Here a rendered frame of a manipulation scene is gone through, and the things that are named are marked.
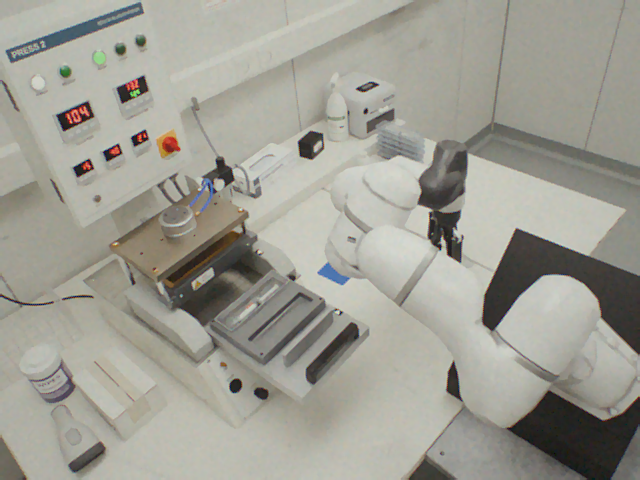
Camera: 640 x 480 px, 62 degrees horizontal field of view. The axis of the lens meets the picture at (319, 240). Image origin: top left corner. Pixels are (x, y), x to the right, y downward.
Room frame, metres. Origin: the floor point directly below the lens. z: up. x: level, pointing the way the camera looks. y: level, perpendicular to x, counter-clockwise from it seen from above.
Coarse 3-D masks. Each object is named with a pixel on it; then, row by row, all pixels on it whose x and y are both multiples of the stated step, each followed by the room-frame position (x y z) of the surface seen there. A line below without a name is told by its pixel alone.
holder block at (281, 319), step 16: (288, 288) 0.86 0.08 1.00; (304, 288) 0.86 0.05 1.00; (272, 304) 0.82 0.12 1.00; (288, 304) 0.82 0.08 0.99; (304, 304) 0.82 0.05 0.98; (320, 304) 0.80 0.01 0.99; (256, 320) 0.78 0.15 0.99; (272, 320) 0.78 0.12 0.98; (288, 320) 0.78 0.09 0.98; (304, 320) 0.77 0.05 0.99; (224, 336) 0.76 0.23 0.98; (240, 336) 0.74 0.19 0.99; (256, 336) 0.74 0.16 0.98; (272, 336) 0.74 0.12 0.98; (288, 336) 0.73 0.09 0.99; (256, 352) 0.69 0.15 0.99; (272, 352) 0.69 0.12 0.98
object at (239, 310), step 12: (276, 276) 0.90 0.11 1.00; (252, 288) 0.87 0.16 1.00; (264, 288) 0.86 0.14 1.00; (276, 288) 0.86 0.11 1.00; (240, 300) 0.83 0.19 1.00; (252, 300) 0.83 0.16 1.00; (264, 300) 0.82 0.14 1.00; (228, 312) 0.80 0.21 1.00; (240, 312) 0.80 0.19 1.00; (228, 324) 0.77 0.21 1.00
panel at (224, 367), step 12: (216, 360) 0.75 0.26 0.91; (228, 360) 0.76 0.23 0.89; (216, 372) 0.73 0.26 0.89; (228, 372) 0.74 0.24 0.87; (240, 372) 0.75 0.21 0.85; (252, 372) 0.77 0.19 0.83; (228, 384) 0.73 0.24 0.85; (252, 384) 0.75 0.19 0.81; (264, 384) 0.76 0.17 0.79; (228, 396) 0.71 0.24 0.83; (240, 396) 0.72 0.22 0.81; (252, 396) 0.73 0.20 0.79; (240, 408) 0.70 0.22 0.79; (252, 408) 0.71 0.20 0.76
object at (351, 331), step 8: (352, 328) 0.71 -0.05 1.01; (344, 336) 0.69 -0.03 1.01; (352, 336) 0.70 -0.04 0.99; (328, 344) 0.68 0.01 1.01; (336, 344) 0.68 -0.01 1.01; (344, 344) 0.68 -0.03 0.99; (328, 352) 0.66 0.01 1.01; (336, 352) 0.67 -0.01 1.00; (320, 360) 0.64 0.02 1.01; (328, 360) 0.65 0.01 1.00; (312, 368) 0.62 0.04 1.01; (320, 368) 0.63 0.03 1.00; (312, 376) 0.62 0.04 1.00
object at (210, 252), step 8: (232, 232) 1.01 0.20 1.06; (224, 240) 0.98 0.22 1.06; (232, 240) 0.98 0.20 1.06; (208, 248) 0.96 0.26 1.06; (216, 248) 0.96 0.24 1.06; (224, 248) 0.96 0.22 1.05; (200, 256) 0.93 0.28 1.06; (208, 256) 0.93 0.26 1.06; (184, 264) 0.91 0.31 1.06; (192, 264) 0.91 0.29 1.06; (200, 264) 0.91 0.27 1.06; (176, 272) 0.89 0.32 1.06; (184, 272) 0.89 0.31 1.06; (192, 272) 0.89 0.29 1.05; (168, 280) 0.87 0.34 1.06; (176, 280) 0.86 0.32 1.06; (168, 288) 0.87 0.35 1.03
